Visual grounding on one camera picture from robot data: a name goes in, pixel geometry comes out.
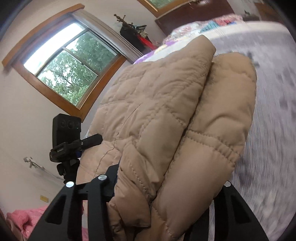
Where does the purple blanket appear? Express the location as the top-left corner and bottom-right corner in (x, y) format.
(134, 40), (178, 64)

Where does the grey floral quilted bedspread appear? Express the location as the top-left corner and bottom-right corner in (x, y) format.
(203, 21), (295, 240)

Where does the coat rack with clothes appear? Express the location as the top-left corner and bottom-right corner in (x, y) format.
(114, 14), (158, 54)

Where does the black camera box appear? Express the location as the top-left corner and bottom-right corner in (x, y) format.
(52, 113), (81, 148)

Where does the wooden window behind bed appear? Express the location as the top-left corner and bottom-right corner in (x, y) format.
(137, 0), (190, 17)

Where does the large wooden side window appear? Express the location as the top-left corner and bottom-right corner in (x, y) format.
(2, 4), (126, 120)

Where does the colourful floral bedding pile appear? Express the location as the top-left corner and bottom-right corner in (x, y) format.
(162, 14), (243, 44)

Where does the beige quilted down coat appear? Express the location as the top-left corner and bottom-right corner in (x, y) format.
(77, 36), (257, 240)

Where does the pink knitted cloth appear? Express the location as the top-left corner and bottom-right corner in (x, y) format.
(5, 200), (90, 241)

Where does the beige side window curtain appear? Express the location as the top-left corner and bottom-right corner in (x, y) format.
(72, 9), (143, 63)

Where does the dark wooden headboard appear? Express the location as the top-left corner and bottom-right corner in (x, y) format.
(155, 0), (234, 36)

